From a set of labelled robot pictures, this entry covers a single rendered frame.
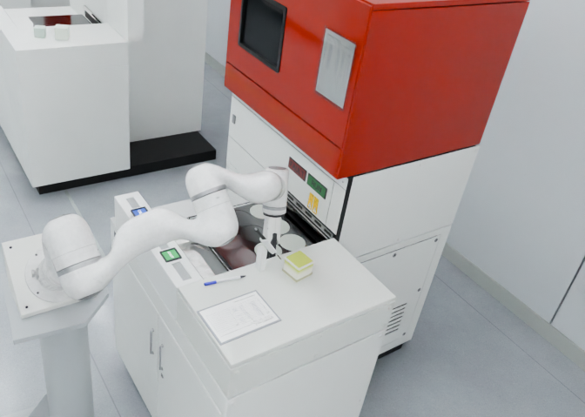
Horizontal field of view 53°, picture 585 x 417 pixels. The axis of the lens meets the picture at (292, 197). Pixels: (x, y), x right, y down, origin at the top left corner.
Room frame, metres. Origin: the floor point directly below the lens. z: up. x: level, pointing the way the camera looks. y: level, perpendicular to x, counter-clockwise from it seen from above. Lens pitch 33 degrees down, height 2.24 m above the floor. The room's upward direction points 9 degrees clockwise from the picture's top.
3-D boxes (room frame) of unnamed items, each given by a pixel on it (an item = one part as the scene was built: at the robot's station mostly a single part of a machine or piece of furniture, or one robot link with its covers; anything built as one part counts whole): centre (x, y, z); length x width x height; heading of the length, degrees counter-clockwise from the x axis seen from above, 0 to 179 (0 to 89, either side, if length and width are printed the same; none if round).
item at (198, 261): (1.59, 0.32, 0.87); 0.36 x 0.08 x 0.03; 39
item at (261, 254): (1.51, 0.06, 1.03); 0.06 x 0.04 x 0.13; 129
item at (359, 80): (2.26, -0.17, 1.52); 0.81 x 0.75 x 0.59; 39
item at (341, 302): (1.41, -0.04, 0.89); 0.62 x 0.35 x 0.14; 129
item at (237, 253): (1.77, 0.13, 0.90); 0.34 x 0.34 x 0.01; 39
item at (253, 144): (2.06, 0.07, 1.02); 0.82 x 0.03 x 0.40; 39
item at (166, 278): (1.59, 0.45, 0.89); 0.55 x 0.09 x 0.14; 39
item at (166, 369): (1.64, 0.16, 0.41); 0.97 x 0.64 x 0.82; 39
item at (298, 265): (1.50, -0.06, 1.00); 0.07 x 0.07 x 0.07; 47
